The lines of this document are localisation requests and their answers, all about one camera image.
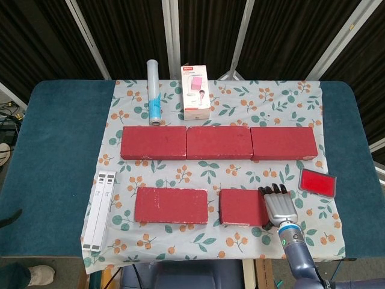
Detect white metal frame pole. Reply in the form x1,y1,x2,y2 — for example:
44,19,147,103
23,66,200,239
306,0,372,81
65,0,112,81
369,140,385,155
0,81,28,110
161,0,182,81
218,0,256,81

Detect dark trouser leg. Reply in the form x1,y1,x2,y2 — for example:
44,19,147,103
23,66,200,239
0,263,32,289

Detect red brick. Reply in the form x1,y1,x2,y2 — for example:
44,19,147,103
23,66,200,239
186,126,254,161
134,187,209,225
250,126,319,161
219,188,273,228
119,126,188,160

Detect white lamp product box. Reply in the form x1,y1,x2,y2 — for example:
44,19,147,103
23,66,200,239
180,64,212,121

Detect white shoe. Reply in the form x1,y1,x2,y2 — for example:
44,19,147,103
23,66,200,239
0,143,11,167
26,264,56,287

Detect floral print tablecloth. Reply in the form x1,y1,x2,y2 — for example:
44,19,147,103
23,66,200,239
80,78,347,275

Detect grey-blue robot torso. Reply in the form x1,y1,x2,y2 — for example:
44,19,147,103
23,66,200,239
120,258,244,289

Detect red pad in grey frame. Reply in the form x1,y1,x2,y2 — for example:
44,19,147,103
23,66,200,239
298,168,337,199

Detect teal felt table cover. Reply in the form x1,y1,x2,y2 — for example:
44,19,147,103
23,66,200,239
0,79,385,259

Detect clear cling film roll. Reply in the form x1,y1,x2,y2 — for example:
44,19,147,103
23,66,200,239
146,60,165,126

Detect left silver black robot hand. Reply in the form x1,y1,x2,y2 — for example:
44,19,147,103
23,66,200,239
0,209,22,229

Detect brown cardboard piece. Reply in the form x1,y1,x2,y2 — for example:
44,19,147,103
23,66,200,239
254,258,273,289

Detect white folding stand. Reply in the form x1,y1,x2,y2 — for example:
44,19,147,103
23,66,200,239
81,170,117,251

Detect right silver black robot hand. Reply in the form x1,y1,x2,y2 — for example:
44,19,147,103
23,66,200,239
257,182,299,231

